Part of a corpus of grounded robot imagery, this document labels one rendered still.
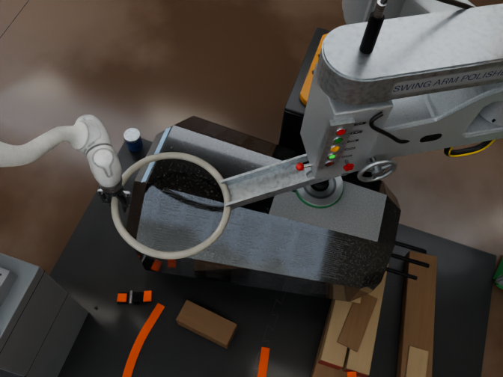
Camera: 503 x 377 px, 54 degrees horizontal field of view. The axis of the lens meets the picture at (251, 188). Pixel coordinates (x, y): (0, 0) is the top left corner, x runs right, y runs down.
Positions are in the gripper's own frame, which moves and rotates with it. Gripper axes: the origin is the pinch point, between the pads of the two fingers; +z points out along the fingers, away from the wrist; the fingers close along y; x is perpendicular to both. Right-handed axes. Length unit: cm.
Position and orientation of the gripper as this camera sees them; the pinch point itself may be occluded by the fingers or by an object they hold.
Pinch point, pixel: (118, 206)
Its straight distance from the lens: 219.2
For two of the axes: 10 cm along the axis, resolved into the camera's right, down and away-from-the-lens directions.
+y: 9.9, 0.9, 0.7
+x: 0.5, -8.8, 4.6
